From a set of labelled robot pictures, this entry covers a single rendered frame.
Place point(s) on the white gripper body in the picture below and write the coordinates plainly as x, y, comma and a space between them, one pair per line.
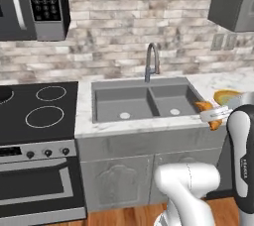
215, 114

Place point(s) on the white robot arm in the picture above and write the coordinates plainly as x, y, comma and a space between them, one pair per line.
185, 183

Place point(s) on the brown croissant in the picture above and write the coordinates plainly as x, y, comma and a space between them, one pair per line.
203, 106

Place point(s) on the black stove knob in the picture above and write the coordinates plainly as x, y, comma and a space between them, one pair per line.
48, 153
30, 154
65, 151

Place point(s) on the grey stove control panel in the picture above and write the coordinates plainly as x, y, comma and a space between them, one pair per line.
39, 152

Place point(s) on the yellow orange plate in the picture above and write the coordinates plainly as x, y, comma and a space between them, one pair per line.
223, 96

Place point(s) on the dark grey dishwasher front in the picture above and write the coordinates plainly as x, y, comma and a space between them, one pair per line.
225, 167

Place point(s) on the grey cupboard door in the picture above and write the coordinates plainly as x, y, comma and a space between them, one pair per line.
172, 159
115, 182

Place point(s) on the grey false drawer front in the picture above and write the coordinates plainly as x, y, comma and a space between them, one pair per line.
145, 142

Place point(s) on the grey curved tap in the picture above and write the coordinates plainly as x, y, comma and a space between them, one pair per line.
147, 71

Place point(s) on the grey double sink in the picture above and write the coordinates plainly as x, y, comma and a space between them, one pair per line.
132, 102

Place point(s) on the black glass hob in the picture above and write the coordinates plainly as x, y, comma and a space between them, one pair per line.
39, 114

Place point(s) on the black oven door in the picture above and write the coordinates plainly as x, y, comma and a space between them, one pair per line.
33, 187

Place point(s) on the grey microwave oven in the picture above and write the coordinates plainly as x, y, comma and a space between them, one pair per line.
46, 8

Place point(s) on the grey oven drawer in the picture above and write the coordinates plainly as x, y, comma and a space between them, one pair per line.
43, 218

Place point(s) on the grey wall socket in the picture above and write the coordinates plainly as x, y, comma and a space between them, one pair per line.
230, 42
217, 42

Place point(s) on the grey wall cupboard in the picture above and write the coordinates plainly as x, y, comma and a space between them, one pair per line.
231, 2

